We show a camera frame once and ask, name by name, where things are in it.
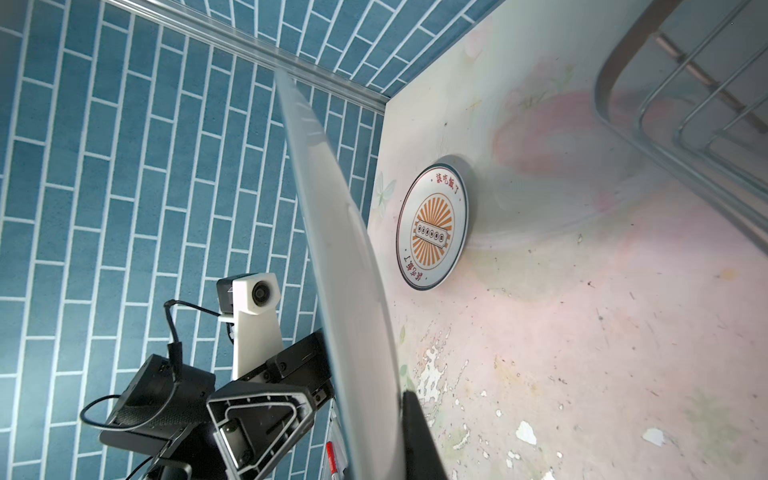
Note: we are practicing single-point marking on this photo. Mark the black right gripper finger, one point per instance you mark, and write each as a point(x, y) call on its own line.
point(422, 460)

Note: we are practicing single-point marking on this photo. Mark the metal wire dish rack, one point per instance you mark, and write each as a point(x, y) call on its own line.
point(686, 86)

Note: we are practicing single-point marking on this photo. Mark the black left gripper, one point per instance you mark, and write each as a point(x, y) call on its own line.
point(242, 430)

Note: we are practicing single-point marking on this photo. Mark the green rim hao wei plate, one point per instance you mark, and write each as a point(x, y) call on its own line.
point(351, 296)

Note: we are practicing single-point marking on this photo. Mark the orange sunburst plate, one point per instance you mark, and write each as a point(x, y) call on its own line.
point(432, 227)

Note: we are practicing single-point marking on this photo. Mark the aluminium corner post left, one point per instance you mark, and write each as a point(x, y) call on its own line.
point(208, 30)

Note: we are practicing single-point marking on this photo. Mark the red marker pen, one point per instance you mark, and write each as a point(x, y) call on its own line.
point(334, 473)

